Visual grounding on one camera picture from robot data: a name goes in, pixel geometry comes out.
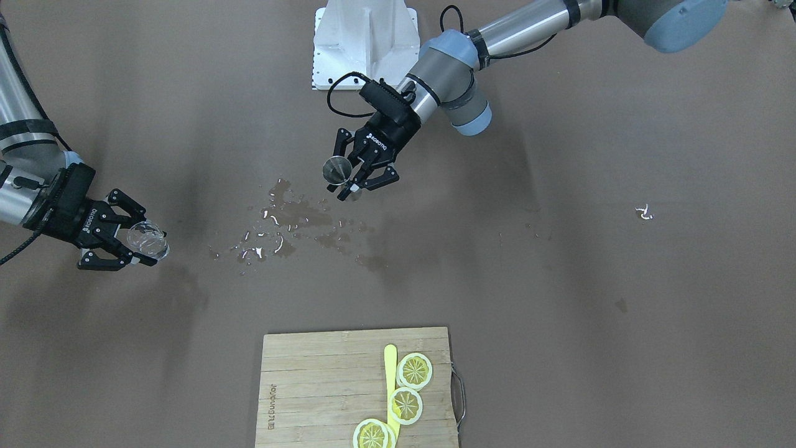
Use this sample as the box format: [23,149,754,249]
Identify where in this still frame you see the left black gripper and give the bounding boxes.
[327,111,422,201]

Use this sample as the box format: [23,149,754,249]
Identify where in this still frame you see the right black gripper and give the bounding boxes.
[44,164,157,272]

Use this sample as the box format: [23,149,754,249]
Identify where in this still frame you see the steel jigger measuring cup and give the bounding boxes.
[322,156,362,202]

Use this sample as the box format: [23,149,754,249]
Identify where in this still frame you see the clear glass cup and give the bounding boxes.
[127,220,170,260]

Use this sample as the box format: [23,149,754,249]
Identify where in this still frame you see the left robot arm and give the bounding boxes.
[322,1,728,201]

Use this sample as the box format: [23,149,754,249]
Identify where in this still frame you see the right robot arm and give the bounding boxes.
[1,21,157,271]

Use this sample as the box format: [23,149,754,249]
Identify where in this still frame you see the yellow plastic knife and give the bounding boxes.
[384,343,400,447]

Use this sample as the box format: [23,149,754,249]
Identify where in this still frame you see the wooden cutting board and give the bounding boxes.
[255,327,460,447]

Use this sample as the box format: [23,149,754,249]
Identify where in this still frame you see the middle lemon slice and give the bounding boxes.
[387,386,423,426]

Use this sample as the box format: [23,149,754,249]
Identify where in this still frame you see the far lemon slice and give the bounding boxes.
[351,419,396,448]

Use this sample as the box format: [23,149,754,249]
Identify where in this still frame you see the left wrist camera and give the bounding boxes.
[359,78,416,124]

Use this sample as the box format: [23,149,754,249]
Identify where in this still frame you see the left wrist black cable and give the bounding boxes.
[326,5,560,119]

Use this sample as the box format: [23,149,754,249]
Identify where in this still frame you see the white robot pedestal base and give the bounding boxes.
[311,1,421,91]

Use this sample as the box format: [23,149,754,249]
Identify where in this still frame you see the lemon slice near handle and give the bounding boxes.
[396,352,434,391]

